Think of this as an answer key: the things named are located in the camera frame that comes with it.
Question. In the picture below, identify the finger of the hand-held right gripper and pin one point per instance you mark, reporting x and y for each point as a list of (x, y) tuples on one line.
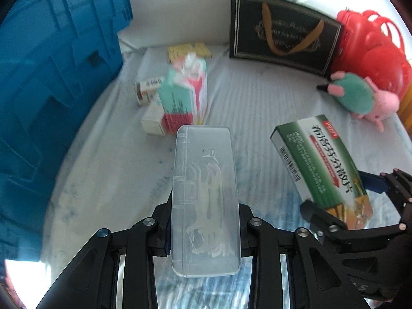
[(317, 214), (373, 180)]

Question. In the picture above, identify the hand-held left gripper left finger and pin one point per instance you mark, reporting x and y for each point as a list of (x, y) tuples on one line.
[(161, 231)]

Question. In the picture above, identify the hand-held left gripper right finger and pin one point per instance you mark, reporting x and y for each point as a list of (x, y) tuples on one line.
[(246, 231)]

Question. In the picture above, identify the green medicine box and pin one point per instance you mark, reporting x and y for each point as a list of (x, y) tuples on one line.
[(322, 164)]

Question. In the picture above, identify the clear plastic floss pick box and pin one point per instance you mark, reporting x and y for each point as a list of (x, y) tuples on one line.
[(202, 196)]

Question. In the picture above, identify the white cloth covered desktop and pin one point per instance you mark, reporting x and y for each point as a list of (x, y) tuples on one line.
[(257, 103)]

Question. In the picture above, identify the green and pink plush toy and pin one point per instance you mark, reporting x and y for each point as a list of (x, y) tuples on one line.
[(357, 95)]

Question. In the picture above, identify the red plastic basket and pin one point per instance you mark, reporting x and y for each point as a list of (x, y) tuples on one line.
[(376, 48)]

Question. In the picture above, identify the teal and red carton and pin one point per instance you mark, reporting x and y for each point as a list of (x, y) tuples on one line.
[(183, 93)]

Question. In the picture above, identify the small white box red stripe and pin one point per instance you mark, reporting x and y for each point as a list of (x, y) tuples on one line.
[(146, 91)]

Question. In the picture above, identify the blue plastic crate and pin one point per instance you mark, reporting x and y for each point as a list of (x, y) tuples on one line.
[(48, 103)]

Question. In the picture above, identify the yellow flat box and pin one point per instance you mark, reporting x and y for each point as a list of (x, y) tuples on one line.
[(190, 51)]

